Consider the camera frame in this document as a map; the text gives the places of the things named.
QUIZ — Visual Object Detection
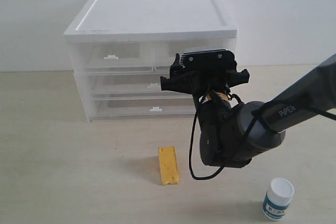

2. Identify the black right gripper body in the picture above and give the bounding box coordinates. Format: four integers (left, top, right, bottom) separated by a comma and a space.
160, 56, 250, 96

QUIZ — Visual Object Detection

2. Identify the white teal pill bottle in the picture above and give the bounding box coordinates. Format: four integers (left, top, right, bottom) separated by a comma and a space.
262, 177, 295, 221

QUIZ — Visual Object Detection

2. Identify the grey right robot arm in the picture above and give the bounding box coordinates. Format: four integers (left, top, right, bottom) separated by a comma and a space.
160, 49, 335, 168

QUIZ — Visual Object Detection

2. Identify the clear bottom wide drawer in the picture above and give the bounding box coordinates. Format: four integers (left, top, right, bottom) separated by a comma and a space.
92, 98, 195, 117

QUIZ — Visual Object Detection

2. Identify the clear wide drawer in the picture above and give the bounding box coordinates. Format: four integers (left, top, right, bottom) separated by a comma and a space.
78, 71, 195, 96
92, 98, 195, 117

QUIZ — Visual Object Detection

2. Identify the white plastic drawer cabinet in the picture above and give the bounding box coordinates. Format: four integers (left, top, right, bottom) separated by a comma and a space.
64, 0, 238, 122

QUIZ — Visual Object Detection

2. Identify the clear middle wide drawer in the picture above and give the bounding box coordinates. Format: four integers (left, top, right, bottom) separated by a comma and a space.
78, 71, 195, 96

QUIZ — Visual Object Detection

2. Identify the yellow cheese wedge toy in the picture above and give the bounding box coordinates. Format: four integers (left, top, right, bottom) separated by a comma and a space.
158, 146, 180, 186

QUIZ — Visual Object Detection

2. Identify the black camera cable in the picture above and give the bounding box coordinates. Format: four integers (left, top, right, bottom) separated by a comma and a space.
188, 90, 336, 180

